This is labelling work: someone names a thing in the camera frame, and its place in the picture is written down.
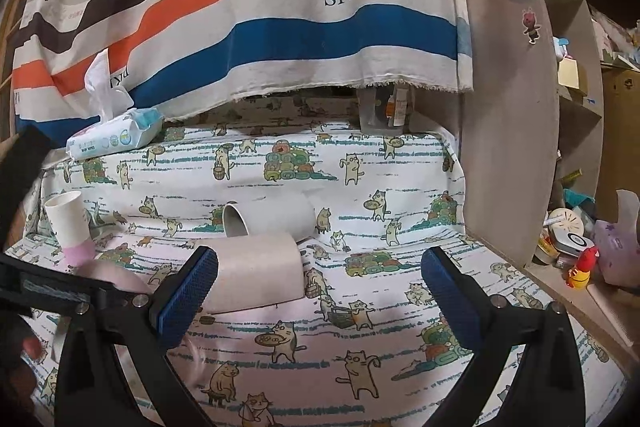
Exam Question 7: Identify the wet wipes pack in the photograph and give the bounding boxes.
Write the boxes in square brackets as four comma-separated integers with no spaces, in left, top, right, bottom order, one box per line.
[66,48,163,160]

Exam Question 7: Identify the beige paper cup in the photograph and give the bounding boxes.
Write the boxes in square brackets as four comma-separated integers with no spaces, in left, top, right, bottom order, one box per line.
[202,231,305,314]

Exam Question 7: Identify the yellow sticky notes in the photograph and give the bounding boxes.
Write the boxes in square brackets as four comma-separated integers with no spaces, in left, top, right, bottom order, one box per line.
[557,57,587,96]

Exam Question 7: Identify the white paper cup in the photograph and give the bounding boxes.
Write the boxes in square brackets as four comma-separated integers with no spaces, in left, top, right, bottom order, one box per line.
[44,193,95,254]

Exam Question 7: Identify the pink plastic bag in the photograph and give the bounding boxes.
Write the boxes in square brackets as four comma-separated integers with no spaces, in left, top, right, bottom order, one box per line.
[592,189,640,287]

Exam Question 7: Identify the wooden shelf unit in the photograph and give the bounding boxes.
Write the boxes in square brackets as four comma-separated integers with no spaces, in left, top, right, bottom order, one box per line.
[410,0,640,358]

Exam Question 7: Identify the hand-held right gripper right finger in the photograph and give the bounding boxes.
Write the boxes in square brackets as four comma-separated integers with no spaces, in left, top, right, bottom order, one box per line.
[421,246,588,427]

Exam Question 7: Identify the white oval device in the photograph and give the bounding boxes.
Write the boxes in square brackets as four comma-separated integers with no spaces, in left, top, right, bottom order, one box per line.
[555,231,597,255]

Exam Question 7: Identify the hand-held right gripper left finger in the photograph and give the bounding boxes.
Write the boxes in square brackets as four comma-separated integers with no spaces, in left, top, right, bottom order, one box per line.
[52,246,221,427]

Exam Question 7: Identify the round white disc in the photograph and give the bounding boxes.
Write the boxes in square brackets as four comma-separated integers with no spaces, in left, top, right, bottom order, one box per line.
[547,207,586,242]

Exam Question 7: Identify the pink bear sticker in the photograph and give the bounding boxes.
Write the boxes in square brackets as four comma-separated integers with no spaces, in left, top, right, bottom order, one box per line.
[521,8,542,44]

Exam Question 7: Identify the cardboard box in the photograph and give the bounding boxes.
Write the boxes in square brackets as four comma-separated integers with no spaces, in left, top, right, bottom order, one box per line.
[600,62,640,208]

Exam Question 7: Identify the person's left hand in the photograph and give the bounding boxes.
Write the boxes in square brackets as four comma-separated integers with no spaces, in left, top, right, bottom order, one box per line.
[0,327,47,390]

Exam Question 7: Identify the red yellow toy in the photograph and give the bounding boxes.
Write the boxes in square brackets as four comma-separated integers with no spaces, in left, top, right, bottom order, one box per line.
[565,246,600,290]

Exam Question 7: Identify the striped cloth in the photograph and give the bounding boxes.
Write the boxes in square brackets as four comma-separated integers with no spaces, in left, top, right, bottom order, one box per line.
[11,0,473,142]

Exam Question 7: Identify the white bottle orange label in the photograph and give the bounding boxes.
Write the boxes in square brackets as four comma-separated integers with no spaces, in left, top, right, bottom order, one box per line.
[385,88,412,128]

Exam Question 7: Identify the cat printed cloth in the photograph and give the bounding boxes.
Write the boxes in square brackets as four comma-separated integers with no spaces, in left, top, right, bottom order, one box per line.
[5,99,628,427]

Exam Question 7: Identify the pink paper cup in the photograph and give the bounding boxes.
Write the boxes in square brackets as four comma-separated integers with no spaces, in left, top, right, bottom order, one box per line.
[64,246,152,304]

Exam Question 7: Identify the grey paper cup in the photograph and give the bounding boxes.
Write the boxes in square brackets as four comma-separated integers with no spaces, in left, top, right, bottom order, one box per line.
[222,193,316,240]

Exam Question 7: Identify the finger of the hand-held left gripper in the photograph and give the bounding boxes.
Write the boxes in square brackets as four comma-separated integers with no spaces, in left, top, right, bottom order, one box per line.
[0,126,67,230]
[0,252,108,309]

